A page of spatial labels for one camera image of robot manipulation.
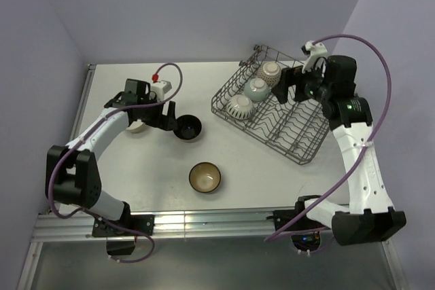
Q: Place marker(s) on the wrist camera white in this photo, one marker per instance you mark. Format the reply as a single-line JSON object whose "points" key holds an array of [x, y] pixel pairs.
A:
{"points": [[159, 88], [313, 50]]}

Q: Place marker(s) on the aluminium rail frame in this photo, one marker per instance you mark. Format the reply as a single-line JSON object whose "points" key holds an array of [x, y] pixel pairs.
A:
{"points": [[207, 241]]}

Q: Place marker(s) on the grey wire dish rack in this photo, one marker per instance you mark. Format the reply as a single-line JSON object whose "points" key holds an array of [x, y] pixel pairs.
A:
{"points": [[295, 130]]}

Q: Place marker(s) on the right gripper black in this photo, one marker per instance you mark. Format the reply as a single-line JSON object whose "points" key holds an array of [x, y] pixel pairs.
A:
{"points": [[289, 77]]}

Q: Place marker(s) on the white bowl striped outside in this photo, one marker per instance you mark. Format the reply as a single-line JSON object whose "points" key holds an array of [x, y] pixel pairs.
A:
{"points": [[240, 107]]}

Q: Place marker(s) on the black glossy bowl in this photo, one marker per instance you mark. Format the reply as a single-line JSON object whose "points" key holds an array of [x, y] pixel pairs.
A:
{"points": [[188, 128]]}

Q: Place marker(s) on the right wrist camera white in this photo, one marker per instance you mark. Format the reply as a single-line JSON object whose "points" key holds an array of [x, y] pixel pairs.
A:
{"points": [[313, 50]]}

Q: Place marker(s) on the red patterned bowl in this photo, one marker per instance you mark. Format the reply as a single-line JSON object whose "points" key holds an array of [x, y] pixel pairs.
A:
{"points": [[270, 72]]}

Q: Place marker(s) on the brown beige bowl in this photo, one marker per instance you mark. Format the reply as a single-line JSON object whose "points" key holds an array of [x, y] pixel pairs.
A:
{"points": [[205, 177]]}

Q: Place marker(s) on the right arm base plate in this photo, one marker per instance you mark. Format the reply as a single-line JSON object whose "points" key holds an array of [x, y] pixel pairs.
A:
{"points": [[282, 217]]}

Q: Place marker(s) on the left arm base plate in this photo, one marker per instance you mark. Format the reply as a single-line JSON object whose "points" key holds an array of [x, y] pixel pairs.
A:
{"points": [[141, 223]]}

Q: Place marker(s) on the plain white bowl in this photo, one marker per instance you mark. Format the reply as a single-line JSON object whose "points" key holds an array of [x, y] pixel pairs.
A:
{"points": [[136, 127]]}

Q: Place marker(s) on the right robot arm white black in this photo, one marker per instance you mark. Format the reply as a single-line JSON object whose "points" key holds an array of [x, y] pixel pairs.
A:
{"points": [[358, 208]]}

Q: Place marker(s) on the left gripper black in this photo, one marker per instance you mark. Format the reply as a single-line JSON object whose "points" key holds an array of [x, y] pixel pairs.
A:
{"points": [[164, 121]]}

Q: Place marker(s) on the light green bowl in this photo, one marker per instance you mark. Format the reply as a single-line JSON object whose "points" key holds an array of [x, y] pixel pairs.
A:
{"points": [[256, 89]]}

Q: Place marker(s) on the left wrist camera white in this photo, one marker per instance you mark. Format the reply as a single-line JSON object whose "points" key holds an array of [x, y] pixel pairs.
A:
{"points": [[159, 88]]}

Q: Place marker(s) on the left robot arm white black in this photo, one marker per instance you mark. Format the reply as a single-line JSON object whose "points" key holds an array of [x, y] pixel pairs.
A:
{"points": [[72, 173]]}

